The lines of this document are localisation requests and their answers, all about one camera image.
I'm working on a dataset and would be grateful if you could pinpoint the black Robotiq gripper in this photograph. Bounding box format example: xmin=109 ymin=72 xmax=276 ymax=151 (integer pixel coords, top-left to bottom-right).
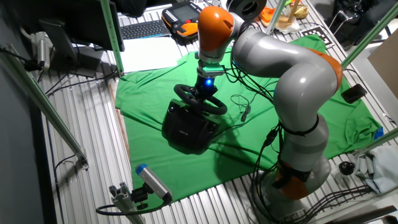
xmin=189 ymin=76 xmax=219 ymax=103

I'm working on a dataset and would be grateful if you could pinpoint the black steering wheel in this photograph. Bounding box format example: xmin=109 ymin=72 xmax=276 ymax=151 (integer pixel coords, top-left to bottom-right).
xmin=173 ymin=83 xmax=228 ymax=116

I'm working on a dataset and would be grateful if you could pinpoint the black Logitech wheel base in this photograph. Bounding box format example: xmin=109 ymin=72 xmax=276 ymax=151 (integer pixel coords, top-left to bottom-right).
xmin=161 ymin=98 xmax=223 ymax=152

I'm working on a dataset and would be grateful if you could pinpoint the dark sleeved person forearm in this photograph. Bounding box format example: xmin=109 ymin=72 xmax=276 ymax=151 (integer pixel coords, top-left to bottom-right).
xmin=110 ymin=0 xmax=175 ymax=18

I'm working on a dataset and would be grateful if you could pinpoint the white paper sheet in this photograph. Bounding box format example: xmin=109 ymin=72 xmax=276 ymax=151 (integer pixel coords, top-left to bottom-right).
xmin=119 ymin=36 xmax=184 ymax=74

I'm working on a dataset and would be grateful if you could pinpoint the green cloth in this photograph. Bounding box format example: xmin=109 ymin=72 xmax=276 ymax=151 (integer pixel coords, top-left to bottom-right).
xmin=114 ymin=34 xmax=384 ymax=200

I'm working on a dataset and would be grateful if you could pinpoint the orange black teach pendant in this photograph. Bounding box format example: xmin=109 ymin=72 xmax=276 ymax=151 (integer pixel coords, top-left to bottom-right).
xmin=161 ymin=1 xmax=206 ymax=39

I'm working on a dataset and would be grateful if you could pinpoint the black keyboard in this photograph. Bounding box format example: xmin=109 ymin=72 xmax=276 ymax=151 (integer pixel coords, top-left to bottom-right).
xmin=120 ymin=19 xmax=171 ymax=40

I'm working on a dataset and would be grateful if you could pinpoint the black filament spool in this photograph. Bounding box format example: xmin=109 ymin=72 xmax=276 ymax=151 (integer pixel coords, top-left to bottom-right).
xmin=226 ymin=0 xmax=267 ymax=22

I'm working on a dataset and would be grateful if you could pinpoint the orange plastic object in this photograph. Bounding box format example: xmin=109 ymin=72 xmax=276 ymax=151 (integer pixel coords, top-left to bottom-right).
xmin=260 ymin=6 xmax=282 ymax=27

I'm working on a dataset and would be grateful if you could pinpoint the white crumpled paper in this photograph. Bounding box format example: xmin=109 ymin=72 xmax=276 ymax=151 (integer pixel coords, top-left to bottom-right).
xmin=275 ymin=17 xmax=301 ymax=34

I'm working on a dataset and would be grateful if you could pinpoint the yellowish crumpled bag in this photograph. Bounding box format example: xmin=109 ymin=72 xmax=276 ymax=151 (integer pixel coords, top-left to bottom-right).
xmin=290 ymin=2 xmax=309 ymax=20

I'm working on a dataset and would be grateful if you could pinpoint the black white marker board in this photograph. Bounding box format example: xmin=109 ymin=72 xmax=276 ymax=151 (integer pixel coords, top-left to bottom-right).
xmin=300 ymin=26 xmax=335 ymax=47

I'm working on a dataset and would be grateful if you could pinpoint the black monitor with stand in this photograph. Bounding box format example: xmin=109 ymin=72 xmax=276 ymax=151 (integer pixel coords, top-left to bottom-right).
xmin=18 ymin=0 xmax=125 ymax=78

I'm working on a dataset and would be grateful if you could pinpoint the small black flat box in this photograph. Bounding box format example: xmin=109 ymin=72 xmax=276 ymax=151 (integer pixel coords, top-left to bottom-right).
xmin=341 ymin=83 xmax=368 ymax=105

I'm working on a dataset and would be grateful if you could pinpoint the black round knob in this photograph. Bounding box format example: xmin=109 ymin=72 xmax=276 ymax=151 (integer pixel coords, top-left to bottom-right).
xmin=338 ymin=161 xmax=356 ymax=176

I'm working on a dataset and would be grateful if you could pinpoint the black office chair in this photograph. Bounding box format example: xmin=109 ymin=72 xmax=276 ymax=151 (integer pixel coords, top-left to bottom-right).
xmin=329 ymin=0 xmax=398 ymax=44

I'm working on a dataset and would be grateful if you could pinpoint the brown cardboard sheet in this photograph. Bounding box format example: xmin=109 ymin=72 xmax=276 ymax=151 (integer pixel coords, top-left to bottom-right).
xmin=367 ymin=37 xmax=398 ymax=100

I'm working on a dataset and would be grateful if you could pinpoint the grey crumpled cloth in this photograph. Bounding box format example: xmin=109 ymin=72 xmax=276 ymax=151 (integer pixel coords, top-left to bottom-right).
xmin=354 ymin=145 xmax=398 ymax=195

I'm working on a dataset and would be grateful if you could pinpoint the thin black USB cable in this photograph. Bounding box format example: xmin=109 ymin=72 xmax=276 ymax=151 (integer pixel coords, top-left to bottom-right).
xmin=217 ymin=93 xmax=259 ymax=131

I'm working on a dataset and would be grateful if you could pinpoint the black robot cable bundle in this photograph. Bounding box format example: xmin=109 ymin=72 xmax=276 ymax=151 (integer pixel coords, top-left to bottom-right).
xmin=223 ymin=24 xmax=312 ymax=224

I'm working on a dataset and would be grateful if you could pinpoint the silver camera with blue cap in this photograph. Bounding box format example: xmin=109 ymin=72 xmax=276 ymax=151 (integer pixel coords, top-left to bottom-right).
xmin=135 ymin=163 xmax=174 ymax=203

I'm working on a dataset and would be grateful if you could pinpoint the green upright frame post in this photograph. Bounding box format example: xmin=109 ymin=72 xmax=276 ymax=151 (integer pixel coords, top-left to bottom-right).
xmin=99 ymin=0 xmax=124 ymax=75

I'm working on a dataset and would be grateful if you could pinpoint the pale green upright post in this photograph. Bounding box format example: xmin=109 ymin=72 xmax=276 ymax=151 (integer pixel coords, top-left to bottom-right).
xmin=266 ymin=0 xmax=289 ymax=34

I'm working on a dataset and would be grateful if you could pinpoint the black camera ball mount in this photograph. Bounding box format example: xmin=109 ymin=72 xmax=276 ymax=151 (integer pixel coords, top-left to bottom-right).
xmin=130 ymin=183 xmax=150 ymax=210

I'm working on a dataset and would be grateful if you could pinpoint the aluminium profile camera post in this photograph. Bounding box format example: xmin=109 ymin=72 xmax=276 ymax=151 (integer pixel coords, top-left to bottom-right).
xmin=108 ymin=182 xmax=147 ymax=224

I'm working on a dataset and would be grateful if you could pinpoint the black camera cable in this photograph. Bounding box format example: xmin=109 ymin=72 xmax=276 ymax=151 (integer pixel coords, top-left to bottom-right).
xmin=95 ymin=198 xmax=170 ymax=217

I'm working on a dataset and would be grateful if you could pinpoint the green slanted frame bar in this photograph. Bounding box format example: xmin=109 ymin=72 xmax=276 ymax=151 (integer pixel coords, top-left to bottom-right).
xmin=353 ymin=127 xmax=398 ymax=156
xmin=0 ymin=43 xmax=90 ymax=170
xmin=340 ymin=1 xmax=398 ymax=69

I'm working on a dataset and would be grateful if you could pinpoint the silver cylindrical camera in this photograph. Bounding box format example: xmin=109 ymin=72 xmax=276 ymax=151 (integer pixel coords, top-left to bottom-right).
xmin=34 ymin=30 xmax=52 ymax=71

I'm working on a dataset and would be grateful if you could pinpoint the black floor cable bundle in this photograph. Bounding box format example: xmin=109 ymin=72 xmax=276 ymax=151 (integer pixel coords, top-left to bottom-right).
xmin=289 ymin=185 xmax=374 ymax=223

